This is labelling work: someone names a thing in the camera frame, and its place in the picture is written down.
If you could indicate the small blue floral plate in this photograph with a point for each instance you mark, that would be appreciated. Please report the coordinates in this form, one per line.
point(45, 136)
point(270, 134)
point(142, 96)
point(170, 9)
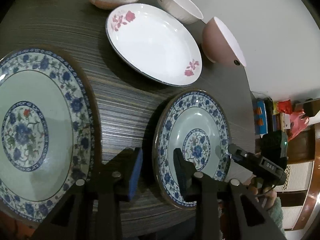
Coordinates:
point(194, 122)

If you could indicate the large blue floral plate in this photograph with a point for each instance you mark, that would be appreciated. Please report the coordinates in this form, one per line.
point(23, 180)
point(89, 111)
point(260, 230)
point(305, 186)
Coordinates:
point(50, 129)

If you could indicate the white Dog bowl blue base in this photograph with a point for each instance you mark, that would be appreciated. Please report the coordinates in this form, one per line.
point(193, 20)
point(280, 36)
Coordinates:
point(185, 11)

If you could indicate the dark wooden side cabinet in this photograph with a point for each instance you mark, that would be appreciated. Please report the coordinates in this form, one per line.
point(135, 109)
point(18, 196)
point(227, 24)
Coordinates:
point(301, 194)

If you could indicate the blue box with orange squares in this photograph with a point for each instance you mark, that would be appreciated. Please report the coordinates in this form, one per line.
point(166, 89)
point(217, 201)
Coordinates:
point(260, 119)

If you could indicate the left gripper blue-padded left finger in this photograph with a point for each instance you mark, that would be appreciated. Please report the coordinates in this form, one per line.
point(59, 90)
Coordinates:
point(118, 183)

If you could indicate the black finger of the right gripper seen afar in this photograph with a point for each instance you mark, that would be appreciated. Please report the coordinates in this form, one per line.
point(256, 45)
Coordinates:
point(239, 155)

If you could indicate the person right hand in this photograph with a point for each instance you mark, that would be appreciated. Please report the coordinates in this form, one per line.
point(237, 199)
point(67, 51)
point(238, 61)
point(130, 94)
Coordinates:
point(268, 195)

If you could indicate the large pink bowl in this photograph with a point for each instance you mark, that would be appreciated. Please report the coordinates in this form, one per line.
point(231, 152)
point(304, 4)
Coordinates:
point(220, 46)

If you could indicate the red plastic bag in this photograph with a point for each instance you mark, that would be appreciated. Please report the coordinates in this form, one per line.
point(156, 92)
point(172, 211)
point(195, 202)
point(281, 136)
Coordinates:
point(292, 121)

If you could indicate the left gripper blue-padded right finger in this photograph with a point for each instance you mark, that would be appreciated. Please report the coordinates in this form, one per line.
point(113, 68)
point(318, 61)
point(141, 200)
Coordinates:
point(201, 188)

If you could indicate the white plate pink flowers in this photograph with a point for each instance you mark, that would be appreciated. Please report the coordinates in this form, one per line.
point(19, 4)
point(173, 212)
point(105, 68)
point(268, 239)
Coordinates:
point(154, 43)

